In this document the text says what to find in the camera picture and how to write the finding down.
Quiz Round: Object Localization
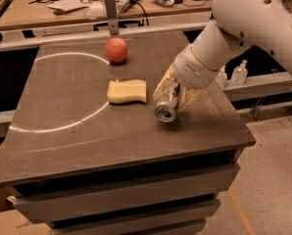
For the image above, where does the redbull can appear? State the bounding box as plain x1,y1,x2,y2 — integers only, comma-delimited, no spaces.
155,84,179,122

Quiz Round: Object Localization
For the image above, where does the metal frame rail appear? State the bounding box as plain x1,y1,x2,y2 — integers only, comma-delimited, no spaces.
0,2,292,54

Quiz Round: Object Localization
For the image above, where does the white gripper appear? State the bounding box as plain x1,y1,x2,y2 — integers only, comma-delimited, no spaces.
153,44,219,112

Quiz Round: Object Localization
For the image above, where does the orange ball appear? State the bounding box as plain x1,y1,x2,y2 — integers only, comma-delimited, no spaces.
105,37,128,63

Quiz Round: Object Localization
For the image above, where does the white paper stack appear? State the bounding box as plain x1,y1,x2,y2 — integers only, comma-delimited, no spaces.
47,0,89,11

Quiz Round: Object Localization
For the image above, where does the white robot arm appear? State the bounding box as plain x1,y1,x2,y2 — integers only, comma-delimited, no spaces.
153,0,292,118

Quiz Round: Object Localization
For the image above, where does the clear sanitizer bottle left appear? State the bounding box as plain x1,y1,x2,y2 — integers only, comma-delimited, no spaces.
216,67,227,89

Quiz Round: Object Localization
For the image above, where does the grey table drawer unit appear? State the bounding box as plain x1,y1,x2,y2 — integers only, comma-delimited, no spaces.
6,144,242,235

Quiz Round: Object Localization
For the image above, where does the yellow sponge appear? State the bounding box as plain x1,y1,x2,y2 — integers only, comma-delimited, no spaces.
107,79,147,104

